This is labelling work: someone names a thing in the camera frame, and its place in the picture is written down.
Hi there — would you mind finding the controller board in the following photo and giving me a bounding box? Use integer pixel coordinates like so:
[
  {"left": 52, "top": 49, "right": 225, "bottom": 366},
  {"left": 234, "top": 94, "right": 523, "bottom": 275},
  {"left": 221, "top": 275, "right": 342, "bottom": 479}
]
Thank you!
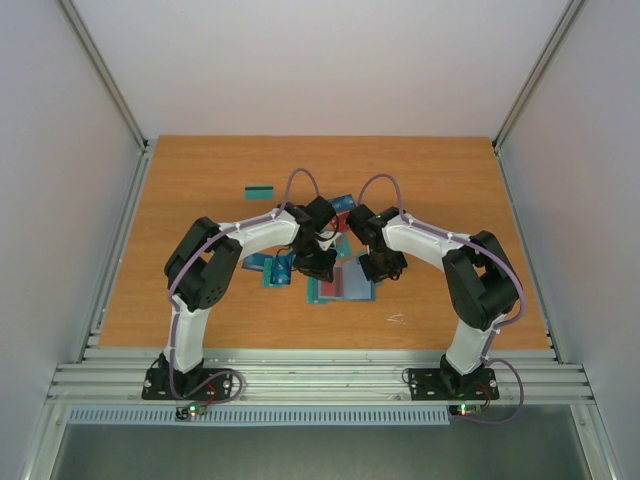
[
  {"left": 175, "top": 404, "right": 208, "bottom": 421},
  {"left": 449, "top": 403, "right": 489, "bottom": 417}
]

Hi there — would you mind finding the red card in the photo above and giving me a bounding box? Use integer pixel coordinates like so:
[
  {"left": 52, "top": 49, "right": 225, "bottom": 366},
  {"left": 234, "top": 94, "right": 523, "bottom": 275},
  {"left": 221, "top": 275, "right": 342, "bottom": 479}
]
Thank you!
[
  {"left": 337, "top": 212, "right": 349, "bottom": 232},
  {"left": 318, "top": 266, "right": 344, "bottom": 301}
]

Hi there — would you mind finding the teal leather card holder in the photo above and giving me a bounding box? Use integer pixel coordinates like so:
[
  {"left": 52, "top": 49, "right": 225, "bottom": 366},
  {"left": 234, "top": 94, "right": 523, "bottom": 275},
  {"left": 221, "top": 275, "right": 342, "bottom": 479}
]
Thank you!
[{"left": 337, "top": 258, "right": 375, "bottom": 302}]

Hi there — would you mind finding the teal card black stripe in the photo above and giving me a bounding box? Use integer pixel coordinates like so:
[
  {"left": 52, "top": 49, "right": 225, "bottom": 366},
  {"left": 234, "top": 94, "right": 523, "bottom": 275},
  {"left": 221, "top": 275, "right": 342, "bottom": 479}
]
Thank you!
[{"left": 244, "top": 185, "right": 274, "bottom": 201}]

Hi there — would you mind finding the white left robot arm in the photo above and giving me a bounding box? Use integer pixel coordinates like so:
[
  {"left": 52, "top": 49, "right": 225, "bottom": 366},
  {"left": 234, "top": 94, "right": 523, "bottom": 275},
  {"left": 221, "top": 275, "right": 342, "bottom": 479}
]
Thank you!
[{"left": 164, "top": 196, "right": 337, "bottom": 398}]

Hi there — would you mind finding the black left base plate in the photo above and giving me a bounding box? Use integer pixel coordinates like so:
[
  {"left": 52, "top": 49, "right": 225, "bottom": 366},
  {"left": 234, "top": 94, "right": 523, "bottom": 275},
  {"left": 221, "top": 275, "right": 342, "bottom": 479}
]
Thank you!
[{"left": 141, "top": 368, "right": 234, "bottom": 401}]

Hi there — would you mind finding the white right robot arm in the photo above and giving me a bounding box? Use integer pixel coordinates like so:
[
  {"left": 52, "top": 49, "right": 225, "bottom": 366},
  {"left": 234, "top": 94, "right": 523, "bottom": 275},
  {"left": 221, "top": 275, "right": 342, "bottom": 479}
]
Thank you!
[{"left": 346, "top": 205, "right": 524, "bottom": 397}]

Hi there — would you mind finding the blue card near centre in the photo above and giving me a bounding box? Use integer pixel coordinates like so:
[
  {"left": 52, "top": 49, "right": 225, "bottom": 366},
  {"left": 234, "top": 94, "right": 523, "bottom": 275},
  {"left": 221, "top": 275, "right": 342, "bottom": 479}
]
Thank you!
[{"left": 271, "top": 255, "right": 292, "bottom": 287}]

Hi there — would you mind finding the dark blue card left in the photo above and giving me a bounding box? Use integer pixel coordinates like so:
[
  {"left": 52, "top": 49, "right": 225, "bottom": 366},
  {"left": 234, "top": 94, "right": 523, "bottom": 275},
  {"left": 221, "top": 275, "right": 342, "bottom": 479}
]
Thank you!
[{"left": 242, "top": 253, "right": 273, "bottom": 272}]

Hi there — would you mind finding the right controller board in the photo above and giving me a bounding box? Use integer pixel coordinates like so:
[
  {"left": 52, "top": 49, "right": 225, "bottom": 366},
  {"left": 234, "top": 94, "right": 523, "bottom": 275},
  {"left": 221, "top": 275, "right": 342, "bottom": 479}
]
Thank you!
[{"left": 449, "top": 403, "right": 489, "bottom": 417}]

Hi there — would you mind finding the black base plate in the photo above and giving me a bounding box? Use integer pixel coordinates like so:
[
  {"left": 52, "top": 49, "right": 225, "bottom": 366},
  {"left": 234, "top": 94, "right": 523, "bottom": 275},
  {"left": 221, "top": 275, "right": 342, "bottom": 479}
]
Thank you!
[
  {"left": 141, "top": 368, "right": 234, "bottom": 401},
  {"left": 402, "top": 367, "right": 500, "bottom": 402}
]

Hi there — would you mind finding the teal card under pile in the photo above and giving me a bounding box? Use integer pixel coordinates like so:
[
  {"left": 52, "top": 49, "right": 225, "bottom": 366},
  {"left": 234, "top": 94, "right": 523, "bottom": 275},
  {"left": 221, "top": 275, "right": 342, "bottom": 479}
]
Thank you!
[{"left": 261, "top": 257, "right": 273, "bottom": 288}]

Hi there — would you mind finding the grey slotted cable duct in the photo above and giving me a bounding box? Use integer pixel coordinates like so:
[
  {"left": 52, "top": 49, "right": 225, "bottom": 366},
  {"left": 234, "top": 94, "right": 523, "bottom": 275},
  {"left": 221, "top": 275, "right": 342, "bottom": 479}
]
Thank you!
[{"left": 67, "top": 405, "right": 450, "bottom": 427}]

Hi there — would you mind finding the left controller board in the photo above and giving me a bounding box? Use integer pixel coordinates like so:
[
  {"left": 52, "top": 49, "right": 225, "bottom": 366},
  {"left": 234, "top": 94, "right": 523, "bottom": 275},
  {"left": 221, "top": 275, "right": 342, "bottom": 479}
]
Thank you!
[{"left": 175, "top": 404, "right": 208, "bottom": 421}]

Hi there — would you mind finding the teal card under circle card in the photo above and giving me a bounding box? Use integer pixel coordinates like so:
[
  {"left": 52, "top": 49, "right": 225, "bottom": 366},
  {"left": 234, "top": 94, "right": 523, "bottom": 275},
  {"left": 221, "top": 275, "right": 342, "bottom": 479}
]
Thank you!
[{"left": 335, "top": 235, "right": 353, "bottom": 260}]

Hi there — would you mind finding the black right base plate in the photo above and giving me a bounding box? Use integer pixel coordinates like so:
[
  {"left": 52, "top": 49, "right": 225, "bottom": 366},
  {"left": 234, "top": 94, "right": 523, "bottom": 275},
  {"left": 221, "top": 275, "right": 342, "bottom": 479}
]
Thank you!
[{"left": 402, "top": 367, "right": 500, "bottom": 402}]

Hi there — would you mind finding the teal card with signature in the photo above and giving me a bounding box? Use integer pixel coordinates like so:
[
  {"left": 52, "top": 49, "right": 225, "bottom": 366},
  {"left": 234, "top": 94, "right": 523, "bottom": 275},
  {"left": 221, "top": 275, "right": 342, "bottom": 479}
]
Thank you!
[{"left": 306, "top": 278, "right": 321, "bottom": 305}]

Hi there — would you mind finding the blue card top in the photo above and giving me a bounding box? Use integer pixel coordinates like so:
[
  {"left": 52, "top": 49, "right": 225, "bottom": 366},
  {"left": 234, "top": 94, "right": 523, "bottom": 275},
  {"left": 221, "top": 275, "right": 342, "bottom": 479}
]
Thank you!
[{"left": 329, "top": 194, "right": 356, "bottom": 213}]

